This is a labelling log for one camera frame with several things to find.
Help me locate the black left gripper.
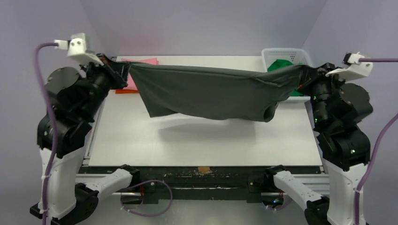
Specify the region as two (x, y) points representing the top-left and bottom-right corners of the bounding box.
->
(77, 52), (130, 120)

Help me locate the dark grey t shirt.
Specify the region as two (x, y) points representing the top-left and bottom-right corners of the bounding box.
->
(130, 62), (300, 122)

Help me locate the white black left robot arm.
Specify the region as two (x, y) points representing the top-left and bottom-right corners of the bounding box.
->
(30, 54), (140, 225)

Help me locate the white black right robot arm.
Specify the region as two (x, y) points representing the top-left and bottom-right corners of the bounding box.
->
(263, 63), (373, 225)

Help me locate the folded orange t shirt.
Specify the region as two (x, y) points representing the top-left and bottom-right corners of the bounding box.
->
(115, 89), (139, 94)

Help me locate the folded pink t shirt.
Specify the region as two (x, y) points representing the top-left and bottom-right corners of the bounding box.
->
(120, 58), (160, 91)

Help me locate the white perforated laundry basket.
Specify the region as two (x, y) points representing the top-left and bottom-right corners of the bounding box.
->
(261, 47), (314, 104)

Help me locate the green t shirt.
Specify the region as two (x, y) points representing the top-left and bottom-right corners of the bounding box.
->
(267, 59), (303, 97)

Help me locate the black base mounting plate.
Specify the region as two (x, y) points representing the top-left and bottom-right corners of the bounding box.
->
(78, 165), (321, 206)

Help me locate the brown tape piece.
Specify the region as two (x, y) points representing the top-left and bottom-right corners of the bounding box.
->
(198, 166), (211, 174)

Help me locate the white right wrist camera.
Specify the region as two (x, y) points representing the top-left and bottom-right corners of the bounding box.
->
(325, 52), (373, 82)

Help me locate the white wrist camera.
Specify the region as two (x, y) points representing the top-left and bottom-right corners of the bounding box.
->
(325, 52), (373, 82)
(54, 33), (104, 66)

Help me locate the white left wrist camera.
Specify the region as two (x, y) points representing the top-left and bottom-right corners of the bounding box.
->
(54, 33), (104, 66)

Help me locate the aluminium frame rail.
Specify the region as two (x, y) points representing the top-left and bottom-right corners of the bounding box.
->
(260, 171), (330, 197)

